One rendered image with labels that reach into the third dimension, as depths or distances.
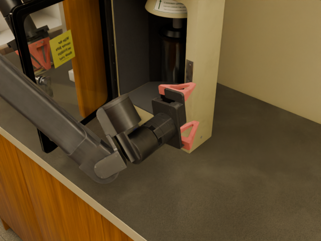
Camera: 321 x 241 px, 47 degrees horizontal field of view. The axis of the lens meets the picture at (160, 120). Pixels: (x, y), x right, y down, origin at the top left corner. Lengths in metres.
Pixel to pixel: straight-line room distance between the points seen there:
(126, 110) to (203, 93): 0.38
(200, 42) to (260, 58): 0.46
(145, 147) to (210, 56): 0.38
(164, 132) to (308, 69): 0.68
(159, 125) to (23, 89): 0.26
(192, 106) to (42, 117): 0.44
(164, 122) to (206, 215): 0.30
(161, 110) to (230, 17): 0.69
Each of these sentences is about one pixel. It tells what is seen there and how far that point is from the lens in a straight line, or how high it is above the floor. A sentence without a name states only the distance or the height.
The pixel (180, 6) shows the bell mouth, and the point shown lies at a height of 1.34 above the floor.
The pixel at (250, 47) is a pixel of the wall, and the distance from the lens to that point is 1.35.
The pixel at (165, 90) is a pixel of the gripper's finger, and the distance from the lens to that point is 0.74.
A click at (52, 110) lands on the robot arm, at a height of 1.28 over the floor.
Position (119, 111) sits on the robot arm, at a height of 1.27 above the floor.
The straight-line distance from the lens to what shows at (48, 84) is 0.94.
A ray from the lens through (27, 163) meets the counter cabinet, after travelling 1.35.
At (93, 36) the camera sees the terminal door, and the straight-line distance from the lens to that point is 1.06.
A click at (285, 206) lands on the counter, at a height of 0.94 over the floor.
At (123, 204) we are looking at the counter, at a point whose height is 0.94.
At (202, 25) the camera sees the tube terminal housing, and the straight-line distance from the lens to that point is 0.91.
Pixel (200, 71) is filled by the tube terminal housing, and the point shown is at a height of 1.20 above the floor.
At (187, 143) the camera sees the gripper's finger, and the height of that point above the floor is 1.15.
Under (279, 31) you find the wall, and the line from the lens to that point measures 1.28.
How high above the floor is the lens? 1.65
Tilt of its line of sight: 36 degrees down
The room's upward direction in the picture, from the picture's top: straight up
